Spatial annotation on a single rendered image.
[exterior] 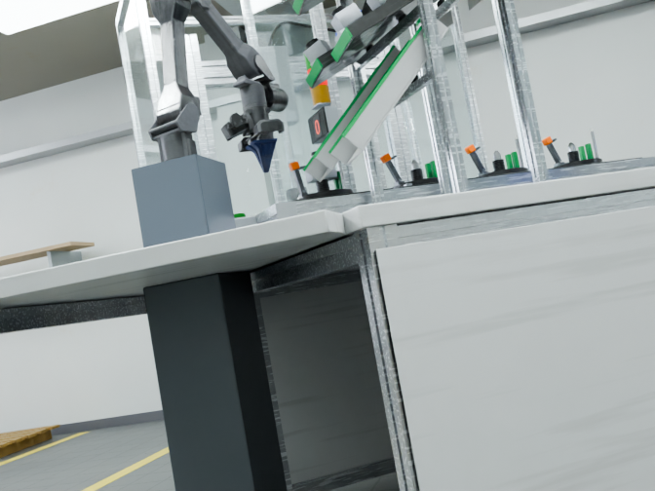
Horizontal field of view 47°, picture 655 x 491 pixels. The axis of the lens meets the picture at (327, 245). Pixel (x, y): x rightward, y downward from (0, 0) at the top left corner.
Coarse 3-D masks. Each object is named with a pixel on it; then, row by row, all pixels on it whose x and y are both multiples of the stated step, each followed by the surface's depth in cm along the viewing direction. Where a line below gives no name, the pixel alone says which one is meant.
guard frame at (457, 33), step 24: (120, 0) 282; (144, 0) 252; (120, 24) 297; (144, 24) 251; (192, 24) 310; (456, 24) 295; (120, 48) 298; (144, 48) 250; (456, 48) 296; (408, 120) 340; (480, 120) 293; (480, 144) 292
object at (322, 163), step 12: (396, 48) 148; (384, 60) 147; (372, 72) 160; (384, 72) 147; (372, 84) 146; (360, 96) 145; (348, 108) 145; (348, 120) 144; (336, 132) 144; (324, 144) 143; (324, 156) 143; (312, 168) 155; (324, 168) 156
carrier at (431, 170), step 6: (414, 162) 186; (432, 162) 187; (414, 168) 186; (426, 168) 190; (432, 168) 187; (414, 174) 186; (420, 174) 186; (432, 174) 187; (414, 180) 180; (420, 180) 180; (426, 180) 180; (432, 180) 180; (438, 180) 181; (396, 186) 183; (402, 186) 182; (408, 186) 172
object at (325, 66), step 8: (368, 8) 148; (376, 40) 153; (320, 56) 145; (328, 56) 145; (352, 56) 152; (360, 56) 157; (320, 64) 145; (328, 64) 145; (336, 64) 150; (344, 64) 155; (312, 72) 151; (320, 72) 148; (328, 72) 152; (336, 72) 158; (312, 80) 154; (320, 80) 154; (312, 88) 157
